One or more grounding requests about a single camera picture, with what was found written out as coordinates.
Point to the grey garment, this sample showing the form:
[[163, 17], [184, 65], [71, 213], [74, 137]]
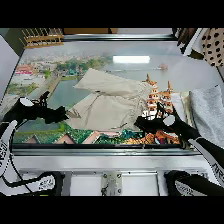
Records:
[[208, 113]]

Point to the white black-dotted garment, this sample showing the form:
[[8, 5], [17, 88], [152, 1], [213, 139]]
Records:
[[215, 45]]

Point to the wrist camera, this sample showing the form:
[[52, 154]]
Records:
[[161, 109], [44, 99]]

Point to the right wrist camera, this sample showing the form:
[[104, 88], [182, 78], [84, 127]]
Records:
[[161, 109]]

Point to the beige garment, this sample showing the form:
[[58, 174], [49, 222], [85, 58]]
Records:
[[110, 100]]

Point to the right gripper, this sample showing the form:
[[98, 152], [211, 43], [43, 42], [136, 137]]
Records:
[[148, 124]]

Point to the black garment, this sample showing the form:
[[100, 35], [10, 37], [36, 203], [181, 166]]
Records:
[[184, 36]]

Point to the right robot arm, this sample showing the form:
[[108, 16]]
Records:
[[200, 143]]

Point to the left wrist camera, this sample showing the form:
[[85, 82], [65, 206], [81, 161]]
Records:
[[44, 99]]

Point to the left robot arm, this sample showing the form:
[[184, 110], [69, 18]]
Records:
[[20, 111]]

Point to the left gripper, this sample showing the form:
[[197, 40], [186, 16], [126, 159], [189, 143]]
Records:
[[55, 115]]

